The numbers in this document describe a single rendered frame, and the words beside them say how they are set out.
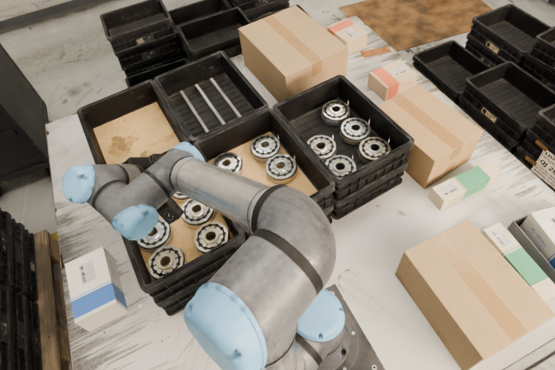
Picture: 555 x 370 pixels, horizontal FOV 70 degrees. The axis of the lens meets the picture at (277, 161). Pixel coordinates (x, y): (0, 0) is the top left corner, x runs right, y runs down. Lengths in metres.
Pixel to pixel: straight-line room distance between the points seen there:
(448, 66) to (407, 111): 1.23
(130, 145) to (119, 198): 0.75
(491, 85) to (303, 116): 1.26
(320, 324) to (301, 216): 0.41
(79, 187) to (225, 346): 0.48
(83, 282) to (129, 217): 0.60
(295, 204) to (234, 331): 0.18
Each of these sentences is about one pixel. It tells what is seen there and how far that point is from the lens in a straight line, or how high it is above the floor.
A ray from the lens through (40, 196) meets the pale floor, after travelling 2.79.
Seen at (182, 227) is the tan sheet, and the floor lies 0.83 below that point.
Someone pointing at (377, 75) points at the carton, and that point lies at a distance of 1.74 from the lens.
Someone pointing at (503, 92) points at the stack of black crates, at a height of 0.38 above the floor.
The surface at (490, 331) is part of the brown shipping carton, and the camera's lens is 1.14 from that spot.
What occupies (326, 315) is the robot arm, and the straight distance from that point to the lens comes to 0.89.
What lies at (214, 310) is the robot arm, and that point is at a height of 1.45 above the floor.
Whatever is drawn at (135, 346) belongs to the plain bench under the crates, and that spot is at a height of 0.70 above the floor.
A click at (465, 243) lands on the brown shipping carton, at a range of 1.21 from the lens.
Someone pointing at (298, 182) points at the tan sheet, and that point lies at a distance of 1.29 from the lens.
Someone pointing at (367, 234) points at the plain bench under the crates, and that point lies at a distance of 1.35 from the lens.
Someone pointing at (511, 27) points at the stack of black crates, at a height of 0.38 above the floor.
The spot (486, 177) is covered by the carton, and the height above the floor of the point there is 0.76.
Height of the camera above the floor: 1.88
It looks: 52 degrees down
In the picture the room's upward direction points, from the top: 8 degrees counter-clockwise
